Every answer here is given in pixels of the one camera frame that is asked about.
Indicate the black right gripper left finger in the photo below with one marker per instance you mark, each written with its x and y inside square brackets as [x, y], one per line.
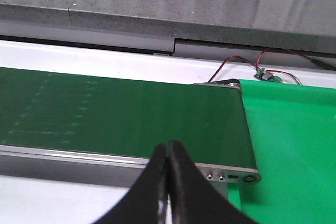
[146, 200]

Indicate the small green circuit board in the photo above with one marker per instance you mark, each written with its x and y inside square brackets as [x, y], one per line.
[264, 75]

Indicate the green conveyor belt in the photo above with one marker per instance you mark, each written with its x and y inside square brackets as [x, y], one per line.
[123, 117]

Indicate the bright green plastic bin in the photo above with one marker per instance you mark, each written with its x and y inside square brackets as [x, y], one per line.
[293, 134]

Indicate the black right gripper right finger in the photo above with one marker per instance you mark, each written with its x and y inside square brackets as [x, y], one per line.
[193, 199]

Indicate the grey speckled stone counter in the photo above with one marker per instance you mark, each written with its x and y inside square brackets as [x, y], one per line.
[298, 24]

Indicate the silver aluminium conveyor frame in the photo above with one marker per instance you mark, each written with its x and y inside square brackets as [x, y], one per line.
[101, 168]

